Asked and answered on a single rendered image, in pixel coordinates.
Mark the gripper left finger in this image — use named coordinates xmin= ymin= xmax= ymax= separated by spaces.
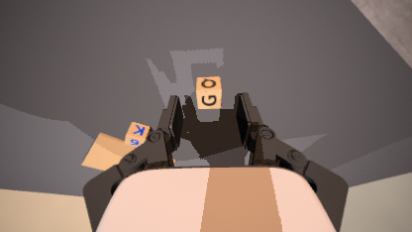
xmin=83 ymin=95 xmax=183 ymax=232

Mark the tan block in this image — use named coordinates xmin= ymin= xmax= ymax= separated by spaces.
xmin=125 ymin=122 xmax=150 ymax=147
xmin=196 ymin=76 xmax=222 ymax=109

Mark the orange flat mat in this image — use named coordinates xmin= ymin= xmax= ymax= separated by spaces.
xmin=82 ymin=133 xmax=136 ymax=171

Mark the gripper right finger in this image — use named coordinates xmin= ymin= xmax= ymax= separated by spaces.
xmin=237 ymin=93 xmax=349 ymax=232

